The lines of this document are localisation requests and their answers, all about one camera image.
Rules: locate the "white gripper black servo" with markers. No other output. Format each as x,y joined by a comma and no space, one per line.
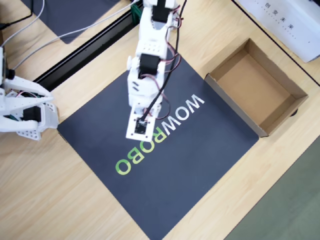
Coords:
157,109

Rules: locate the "white idle robot arm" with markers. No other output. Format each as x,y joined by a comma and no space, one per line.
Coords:
47,117

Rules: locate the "dark mat WOWROBO print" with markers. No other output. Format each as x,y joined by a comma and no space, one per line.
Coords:
175,175

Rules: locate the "plain dark mat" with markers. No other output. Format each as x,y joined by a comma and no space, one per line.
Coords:
70,17

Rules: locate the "green table clamp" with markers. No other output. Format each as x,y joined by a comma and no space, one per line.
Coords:
136,13

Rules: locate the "open cardboard box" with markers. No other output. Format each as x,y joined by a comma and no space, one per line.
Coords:
255,85

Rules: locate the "black round table grommet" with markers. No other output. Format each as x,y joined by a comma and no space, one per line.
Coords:
294,113

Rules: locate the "white box Chinese print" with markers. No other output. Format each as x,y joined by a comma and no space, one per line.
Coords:
287,27

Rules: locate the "white robot arm with camera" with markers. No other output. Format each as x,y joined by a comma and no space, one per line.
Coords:
152,106

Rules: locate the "white wrist camera plate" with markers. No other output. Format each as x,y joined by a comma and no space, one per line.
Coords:
132,130

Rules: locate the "black aluminium rail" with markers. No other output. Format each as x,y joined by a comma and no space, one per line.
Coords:
90,52

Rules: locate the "white perforated base plate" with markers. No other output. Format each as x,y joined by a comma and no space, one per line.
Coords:
30,135

